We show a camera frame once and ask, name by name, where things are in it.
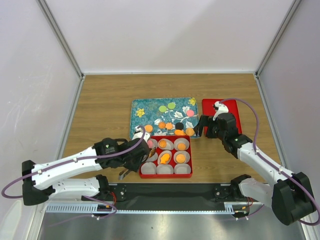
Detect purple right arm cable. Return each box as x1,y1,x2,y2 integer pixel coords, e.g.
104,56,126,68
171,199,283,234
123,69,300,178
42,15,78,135
219,97,320,227

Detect metal tongs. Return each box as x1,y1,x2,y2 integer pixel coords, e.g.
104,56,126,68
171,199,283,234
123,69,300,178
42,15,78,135
117,147,157,181

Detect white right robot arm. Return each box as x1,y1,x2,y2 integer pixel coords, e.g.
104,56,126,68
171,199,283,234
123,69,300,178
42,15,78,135
194,112,320,226

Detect orange flower cookie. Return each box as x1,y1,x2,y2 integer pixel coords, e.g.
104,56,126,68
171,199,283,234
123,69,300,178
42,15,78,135
165,122,173,130

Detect teal floral tray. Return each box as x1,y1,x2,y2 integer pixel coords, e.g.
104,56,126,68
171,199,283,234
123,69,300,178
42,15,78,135
129,97,199,138

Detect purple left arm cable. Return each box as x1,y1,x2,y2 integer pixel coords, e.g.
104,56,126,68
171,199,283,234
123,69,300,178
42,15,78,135
1,124,146,200

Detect orange fish cookie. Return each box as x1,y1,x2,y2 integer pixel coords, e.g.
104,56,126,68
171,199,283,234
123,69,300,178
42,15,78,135
174,129,186,136

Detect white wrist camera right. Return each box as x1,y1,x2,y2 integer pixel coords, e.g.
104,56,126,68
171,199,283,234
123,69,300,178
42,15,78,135
212,101,229,121

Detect white slotted cable duct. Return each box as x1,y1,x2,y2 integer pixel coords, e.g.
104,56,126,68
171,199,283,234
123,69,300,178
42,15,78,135
45,202,248,215

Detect orange dotted sandwich cookie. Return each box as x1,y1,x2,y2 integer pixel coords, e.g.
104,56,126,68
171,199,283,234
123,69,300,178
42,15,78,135
144,124,153,133

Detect pink sandwich cookie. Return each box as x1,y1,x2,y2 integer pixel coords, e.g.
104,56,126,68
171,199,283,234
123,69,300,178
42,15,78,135
147,140,154,149
186,109,195,117

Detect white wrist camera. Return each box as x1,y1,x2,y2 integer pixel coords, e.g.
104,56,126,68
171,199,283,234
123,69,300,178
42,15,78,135
212,101,229,121
131,126,151,142

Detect black sandwich cookie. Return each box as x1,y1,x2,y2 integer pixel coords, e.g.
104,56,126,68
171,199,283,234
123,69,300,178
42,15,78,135
148,148,156,158
175,122,184,130

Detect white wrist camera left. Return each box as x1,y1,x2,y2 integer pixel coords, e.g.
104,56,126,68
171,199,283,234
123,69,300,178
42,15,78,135
131,126,151,142

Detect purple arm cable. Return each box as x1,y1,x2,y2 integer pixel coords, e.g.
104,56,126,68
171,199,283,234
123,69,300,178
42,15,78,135
219,97,320,227
1,124,146,200

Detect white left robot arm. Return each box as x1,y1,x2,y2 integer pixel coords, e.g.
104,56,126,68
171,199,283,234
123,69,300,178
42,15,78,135
22,136,151,206

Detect large orange dotted cookie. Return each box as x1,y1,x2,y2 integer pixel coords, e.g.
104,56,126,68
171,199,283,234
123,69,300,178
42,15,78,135
185,127,195,137

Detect white paper cup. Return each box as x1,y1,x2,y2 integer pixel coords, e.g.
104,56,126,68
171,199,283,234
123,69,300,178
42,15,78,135
156,164,174,175
146,152,158,162
173,151,191,164
174,137,190,151
140,162,157,175
157,150,172,165
158,138,174,151
148,138,158,149
174,163,192,175

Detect red box lid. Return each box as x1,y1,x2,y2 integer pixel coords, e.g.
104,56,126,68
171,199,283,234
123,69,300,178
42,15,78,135
201,98,242,134

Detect orange plain oval cookie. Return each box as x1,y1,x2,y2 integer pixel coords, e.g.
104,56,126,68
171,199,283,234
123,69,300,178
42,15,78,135
176,142,187,151

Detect orange swirl cookie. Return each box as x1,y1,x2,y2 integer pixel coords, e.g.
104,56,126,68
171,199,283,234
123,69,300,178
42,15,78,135
158,121,166,129
158,139,167,149

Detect red cookie box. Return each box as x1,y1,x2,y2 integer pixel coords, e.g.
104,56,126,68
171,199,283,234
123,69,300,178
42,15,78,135
139,135,193,179

